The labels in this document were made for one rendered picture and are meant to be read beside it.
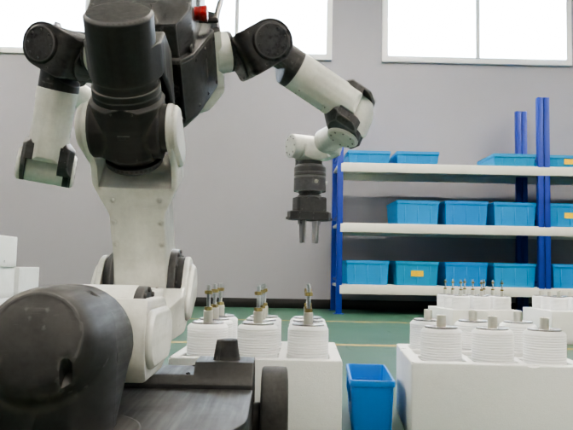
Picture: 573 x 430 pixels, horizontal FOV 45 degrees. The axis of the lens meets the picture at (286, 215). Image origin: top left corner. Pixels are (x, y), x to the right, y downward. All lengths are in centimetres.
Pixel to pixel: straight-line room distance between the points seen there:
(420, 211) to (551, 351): 461
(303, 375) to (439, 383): 30
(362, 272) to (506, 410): 454
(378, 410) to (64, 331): 106
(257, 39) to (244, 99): 548
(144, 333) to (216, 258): 585
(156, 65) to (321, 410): 83
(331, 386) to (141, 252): 53
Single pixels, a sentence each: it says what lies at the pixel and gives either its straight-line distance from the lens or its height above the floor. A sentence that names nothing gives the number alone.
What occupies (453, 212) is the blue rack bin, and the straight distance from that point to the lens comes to 626.
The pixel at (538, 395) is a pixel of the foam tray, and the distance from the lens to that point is 167.
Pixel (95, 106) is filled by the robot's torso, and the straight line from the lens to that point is 123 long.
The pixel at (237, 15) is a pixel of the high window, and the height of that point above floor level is 287.
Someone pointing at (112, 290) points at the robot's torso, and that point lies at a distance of 109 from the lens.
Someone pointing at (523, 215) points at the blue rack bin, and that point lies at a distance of 646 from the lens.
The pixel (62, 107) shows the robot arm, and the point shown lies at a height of 73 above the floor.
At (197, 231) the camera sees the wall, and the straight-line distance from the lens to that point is 683.
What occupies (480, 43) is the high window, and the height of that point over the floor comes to 265.
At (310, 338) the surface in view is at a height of 23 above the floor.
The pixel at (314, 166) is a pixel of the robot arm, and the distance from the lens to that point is 186.
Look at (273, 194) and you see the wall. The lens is 681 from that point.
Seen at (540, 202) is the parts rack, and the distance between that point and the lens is 648.
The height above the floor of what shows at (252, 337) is 22.
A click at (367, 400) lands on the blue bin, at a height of 7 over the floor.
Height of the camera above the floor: 38
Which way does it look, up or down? 4 degrees up
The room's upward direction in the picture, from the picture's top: 1 degrees clockwise
